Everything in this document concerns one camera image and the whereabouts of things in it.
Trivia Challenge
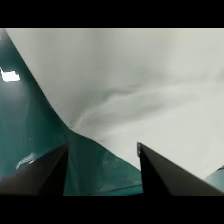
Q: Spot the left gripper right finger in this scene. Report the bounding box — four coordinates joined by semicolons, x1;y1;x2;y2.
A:
136;141;224;197

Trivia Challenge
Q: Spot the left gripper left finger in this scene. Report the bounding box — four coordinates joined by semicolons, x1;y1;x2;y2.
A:
0;143;69;197

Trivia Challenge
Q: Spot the white T-shirt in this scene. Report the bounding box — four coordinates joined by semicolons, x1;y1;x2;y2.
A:
4;28;224;181

